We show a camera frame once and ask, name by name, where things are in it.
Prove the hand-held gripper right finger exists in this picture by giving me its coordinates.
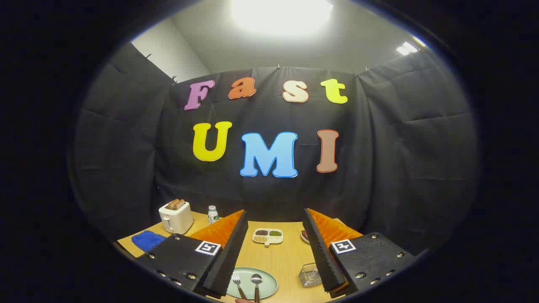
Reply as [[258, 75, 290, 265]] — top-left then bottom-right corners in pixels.
[[302, 208, 418, 298]]

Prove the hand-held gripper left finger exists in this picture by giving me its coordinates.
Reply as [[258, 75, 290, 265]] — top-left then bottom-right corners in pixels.
[[135, 209, 249, 300]]

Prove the wooden-handled metal fork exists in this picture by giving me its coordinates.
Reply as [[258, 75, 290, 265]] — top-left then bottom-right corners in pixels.
[[232, 273, 249, 300]]

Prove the wooden-handled metal spoon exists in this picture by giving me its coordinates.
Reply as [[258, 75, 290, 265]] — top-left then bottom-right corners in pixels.
[[251, 274, 264, 303]]

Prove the white divided bean dish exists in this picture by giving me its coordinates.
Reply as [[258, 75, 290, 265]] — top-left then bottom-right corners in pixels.
[[252, 228, 284, 247]]

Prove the pale green round plate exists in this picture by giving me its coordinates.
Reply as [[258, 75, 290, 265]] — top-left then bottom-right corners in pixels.
[[226, 267, 279, 300]]

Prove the white toaster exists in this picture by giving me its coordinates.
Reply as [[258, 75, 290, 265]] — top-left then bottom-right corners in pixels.
[[158, 199, 195, 235]]

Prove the blue folded cloth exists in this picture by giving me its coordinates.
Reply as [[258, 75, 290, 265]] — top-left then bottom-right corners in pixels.
[[131, 230, 167, 253]]

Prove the small ceiling light panel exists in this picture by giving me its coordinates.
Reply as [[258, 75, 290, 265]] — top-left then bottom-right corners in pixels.
[[396, 41, 418, 56]]

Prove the large ceiling light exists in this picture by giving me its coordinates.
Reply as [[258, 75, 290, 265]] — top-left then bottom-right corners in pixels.
[[229, 0, 334, 36]]

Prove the metal wire drainer basket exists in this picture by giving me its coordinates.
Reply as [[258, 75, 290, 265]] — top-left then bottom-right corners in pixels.
[[298, 263, 323, 288]]

